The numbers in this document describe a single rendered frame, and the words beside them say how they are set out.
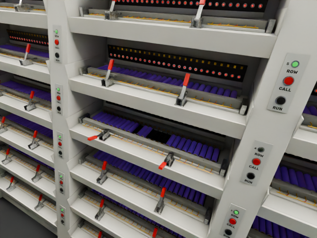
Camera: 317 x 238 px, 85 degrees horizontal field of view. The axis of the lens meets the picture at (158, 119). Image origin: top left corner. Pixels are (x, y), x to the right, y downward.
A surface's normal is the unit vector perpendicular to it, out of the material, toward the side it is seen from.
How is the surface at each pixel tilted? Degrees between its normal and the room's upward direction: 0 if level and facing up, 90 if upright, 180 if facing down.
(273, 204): 15
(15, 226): 0
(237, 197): 90
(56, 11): 90
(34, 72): 105
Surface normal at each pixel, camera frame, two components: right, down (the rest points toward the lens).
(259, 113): -0.40, 0.24
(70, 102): 0.90, 0.27
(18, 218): 0.15, -0.93
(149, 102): -0.43, 0.48
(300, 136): 0.04, -0.84
